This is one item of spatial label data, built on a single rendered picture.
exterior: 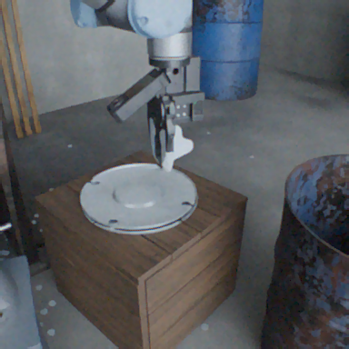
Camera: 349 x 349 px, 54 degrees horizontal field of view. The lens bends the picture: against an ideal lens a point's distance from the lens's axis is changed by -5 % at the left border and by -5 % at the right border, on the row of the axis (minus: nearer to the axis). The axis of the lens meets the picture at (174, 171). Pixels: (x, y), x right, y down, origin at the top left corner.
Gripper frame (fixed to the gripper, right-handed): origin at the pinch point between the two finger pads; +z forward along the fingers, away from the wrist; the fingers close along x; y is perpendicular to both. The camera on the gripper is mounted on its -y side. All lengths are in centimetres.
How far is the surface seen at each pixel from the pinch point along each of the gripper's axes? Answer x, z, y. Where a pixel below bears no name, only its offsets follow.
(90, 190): 22.3, 16.6, -10.4
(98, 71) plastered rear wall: 207, 31, 38
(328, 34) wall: 183, 10, 248
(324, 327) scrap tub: -32.9, 23.0, 17.9
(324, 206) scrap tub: -7.1, 19.5, 42.4
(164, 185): 16.4, 16.7, 7.6
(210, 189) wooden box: 11.0, 17.7, 18.4
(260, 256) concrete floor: 13, 53, 41
